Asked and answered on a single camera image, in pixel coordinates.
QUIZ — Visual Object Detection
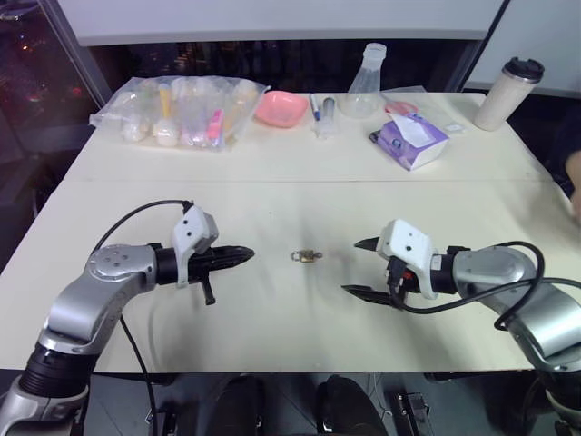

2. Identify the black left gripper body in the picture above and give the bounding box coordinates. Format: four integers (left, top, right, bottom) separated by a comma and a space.
186, 248, 224, 307

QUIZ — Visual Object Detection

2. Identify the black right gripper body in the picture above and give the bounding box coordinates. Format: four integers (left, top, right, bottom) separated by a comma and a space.
384, 255, 419, 311

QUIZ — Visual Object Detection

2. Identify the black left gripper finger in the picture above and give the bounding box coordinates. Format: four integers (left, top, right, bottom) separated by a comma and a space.
216, 244, 255, 262
212, 258, 252, 274

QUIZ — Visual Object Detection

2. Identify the purple tissue pack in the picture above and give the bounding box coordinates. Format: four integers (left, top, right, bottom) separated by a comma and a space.
368, 112, 451, 173

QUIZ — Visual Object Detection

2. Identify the dark rounded shape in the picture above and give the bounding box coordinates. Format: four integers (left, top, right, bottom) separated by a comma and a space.
314, 374, 388, 436

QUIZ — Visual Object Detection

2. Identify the red round item in bag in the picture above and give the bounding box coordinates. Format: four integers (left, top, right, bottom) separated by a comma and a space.
384, 100, 419, 115

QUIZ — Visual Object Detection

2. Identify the flat clear plastic bag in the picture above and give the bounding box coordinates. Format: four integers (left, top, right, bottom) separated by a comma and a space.
379, 92, 469, 135

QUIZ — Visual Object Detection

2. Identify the clear plastic bag of items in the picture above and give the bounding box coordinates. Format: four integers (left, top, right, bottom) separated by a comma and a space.
87, 75, 273, 154

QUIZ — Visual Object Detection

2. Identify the pink plastic bowl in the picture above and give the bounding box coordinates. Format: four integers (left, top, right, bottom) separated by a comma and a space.
252, 89, 308, 131

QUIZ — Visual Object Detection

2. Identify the clear conical flask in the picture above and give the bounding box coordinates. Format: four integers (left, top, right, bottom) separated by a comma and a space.
337, 42, 389, 121

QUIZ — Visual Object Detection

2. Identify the beige tumbler with black lid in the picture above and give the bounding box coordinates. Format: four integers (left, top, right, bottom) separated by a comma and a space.
473, 56, 547, 133

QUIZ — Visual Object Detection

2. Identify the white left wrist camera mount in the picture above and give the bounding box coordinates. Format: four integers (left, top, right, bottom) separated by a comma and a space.
170, 206, 221, 290

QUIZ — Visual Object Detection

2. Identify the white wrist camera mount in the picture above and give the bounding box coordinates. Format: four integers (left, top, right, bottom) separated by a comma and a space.
376, 218, 441, 302
170, 206, 221, 290

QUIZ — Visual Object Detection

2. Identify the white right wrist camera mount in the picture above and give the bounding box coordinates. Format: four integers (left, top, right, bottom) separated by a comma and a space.
376, 218, 441, 302

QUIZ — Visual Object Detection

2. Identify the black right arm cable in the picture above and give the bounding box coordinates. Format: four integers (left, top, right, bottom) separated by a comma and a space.
393, 240, 552, 332

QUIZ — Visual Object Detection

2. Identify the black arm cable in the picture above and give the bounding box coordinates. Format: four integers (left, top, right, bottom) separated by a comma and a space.
393, 240, 552, 332
92, 198, 193, 436

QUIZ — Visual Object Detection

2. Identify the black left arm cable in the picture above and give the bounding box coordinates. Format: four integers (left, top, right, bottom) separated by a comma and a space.
92, 198, 193, 436

